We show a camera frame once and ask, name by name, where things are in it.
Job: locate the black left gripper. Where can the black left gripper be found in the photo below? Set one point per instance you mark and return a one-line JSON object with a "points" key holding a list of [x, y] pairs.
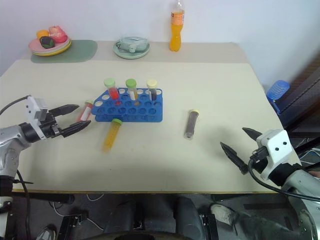
{"points": [[50, 125]]}

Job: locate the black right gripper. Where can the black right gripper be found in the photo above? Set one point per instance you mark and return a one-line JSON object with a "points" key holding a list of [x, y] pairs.
{"points": [[258, 160]]}

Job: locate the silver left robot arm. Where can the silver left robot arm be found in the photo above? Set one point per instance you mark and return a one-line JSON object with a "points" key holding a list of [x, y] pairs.
{"points": [[10, 132]]}

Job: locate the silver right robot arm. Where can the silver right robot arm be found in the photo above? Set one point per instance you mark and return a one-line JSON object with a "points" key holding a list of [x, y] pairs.
{"points": [[300, 180]]}

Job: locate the green-capped tube red filling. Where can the green-capped tube red filling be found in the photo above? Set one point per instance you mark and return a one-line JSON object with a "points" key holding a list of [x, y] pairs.
{"points": [[113, 91], [86, 112]]}

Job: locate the green-capped tube orange filling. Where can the green-capped tube orange filling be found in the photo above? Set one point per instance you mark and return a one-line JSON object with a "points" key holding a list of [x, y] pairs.
{"points": [[131, 87], [111, 135]]}

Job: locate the yellow-capped tube dark filling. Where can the yellow-capped tube dark filling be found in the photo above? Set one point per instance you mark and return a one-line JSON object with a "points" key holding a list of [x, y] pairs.
{"points": [[152, 88], [191, 123]]}

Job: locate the blue test tube rack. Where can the blue test tube rack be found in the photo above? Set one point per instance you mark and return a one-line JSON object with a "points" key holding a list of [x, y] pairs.
{"points": [[130, 110]]}

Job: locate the blue ribbed water bottle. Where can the blue ribbed water bottle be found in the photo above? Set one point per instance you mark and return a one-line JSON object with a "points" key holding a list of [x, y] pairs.
{"points": [[278, 91]]}

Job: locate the green placemat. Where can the green placemat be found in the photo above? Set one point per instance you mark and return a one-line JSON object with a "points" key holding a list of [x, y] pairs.
{"points": [[80, 52]]}

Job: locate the yellow plate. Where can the yellow plate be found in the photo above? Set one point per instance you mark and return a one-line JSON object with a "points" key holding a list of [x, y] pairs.
{"points": [[63, 50]]}

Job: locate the white sneaker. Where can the white sneaker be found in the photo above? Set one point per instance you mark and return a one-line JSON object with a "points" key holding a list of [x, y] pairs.
{"points": [[223, 213]]}

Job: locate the pink plate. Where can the pink plate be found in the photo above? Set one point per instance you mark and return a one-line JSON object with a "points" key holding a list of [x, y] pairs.
{"points": [[37, 48]]}

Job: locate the dark toy avocado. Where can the dark toy avocado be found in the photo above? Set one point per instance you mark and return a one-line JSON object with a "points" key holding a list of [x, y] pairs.
{"points": [[47, 42]]}

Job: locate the red toy apple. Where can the red toy apple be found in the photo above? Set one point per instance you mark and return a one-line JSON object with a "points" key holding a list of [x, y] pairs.
{"points": [[58, 33]]}

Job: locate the pale green plate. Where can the pale green plate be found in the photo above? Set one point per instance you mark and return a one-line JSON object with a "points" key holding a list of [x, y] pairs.
{"points": [[131, 55]]}

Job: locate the orange toy fruit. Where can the orange toy fruit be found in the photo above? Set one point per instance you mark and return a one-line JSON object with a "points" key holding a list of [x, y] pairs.
{"points": [[42, 33]]}

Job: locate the dark rounded shape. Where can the dark rounded shape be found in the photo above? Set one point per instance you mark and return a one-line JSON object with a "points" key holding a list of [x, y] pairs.
{"points": [[125, 217], [187, 215]]}

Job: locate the grey-green pouch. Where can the grey-green pouch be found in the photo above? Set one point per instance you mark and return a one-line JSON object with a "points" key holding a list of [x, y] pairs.
{"points": [[132, 43]]}

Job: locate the grey shoe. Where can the grey shoe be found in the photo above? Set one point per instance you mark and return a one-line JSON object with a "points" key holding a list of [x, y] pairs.
{"points": [[47, 232]]}

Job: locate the orange soda bottle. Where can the orange soda bottle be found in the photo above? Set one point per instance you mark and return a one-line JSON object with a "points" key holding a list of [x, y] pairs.
{"points": [[176, 32]]}

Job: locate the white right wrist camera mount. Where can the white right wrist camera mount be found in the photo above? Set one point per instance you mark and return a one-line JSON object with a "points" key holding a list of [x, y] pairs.
{"points": [[276, 143]]}

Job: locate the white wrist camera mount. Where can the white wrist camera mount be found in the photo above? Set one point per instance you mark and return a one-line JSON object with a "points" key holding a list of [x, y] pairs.
{"points": [[32, 105], [276, 143]]}

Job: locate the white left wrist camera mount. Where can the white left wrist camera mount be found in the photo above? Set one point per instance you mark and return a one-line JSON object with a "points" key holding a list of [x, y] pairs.
{"points": [[32, 105]]}

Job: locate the black metal bracket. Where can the black metal bracket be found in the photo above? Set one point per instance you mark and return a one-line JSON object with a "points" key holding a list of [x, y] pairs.
{"points": [[208, 225], [72, 222]]}

